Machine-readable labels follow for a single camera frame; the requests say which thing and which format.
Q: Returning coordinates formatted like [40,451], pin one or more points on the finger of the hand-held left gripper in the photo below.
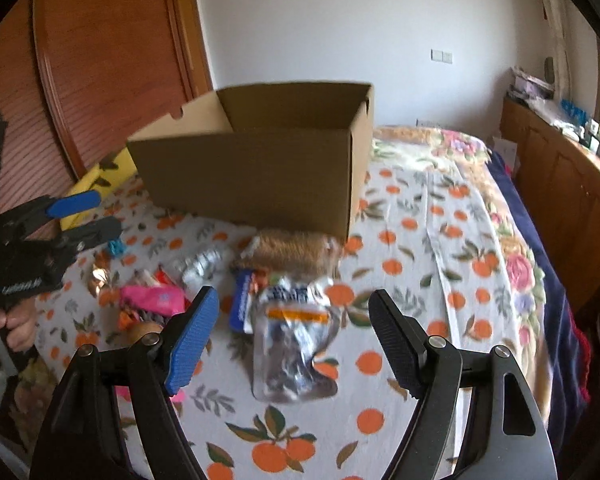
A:
[100,230]
[75,203]

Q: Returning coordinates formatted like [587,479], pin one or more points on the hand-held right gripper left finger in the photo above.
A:
[192,340]

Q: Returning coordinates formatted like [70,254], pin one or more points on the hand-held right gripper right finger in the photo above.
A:
[395,340]

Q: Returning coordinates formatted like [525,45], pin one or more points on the teal foil candy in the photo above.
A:
[116,248]

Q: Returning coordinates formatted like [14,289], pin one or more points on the clear plastic snack packet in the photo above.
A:
[290,350]

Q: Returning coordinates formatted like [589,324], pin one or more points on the brown cardboard box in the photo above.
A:
[245,175]

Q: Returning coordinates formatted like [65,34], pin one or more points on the person's left hand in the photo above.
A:
[20,327]

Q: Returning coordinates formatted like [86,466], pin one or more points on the yellow pillow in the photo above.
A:
[97,175]

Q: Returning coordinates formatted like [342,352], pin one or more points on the gold foil candy wrapper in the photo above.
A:
[100,280]

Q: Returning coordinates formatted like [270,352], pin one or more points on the blue snack packet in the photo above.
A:
[240,305]

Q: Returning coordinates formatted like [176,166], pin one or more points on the pink snack packet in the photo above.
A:
[150,297]

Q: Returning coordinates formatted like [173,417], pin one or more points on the red snack packet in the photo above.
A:
[164,277]

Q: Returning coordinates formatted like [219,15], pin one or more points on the silver foil snack packet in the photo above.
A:
[200,265]

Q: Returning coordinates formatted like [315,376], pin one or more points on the orange print bedsheet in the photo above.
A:
[405,240]

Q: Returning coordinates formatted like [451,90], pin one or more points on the brown bread packet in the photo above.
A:
[290,255]

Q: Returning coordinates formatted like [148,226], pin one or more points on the floral blanket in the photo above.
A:
[520,270]

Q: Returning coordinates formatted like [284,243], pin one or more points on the wooden headboard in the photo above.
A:
[105,60]

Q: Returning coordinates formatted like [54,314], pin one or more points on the navy blanket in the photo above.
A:
[555,320]

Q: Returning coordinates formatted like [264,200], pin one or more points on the red cloth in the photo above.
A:
[582,355]

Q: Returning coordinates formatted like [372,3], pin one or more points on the wooden cabinet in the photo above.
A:
[570,185]

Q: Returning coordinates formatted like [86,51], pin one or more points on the pile of small packages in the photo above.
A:
[530,85]

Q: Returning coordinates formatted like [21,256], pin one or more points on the white curtain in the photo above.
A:
[555,35]

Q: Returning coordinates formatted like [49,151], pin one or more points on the white wall switch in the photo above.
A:
[441,55]

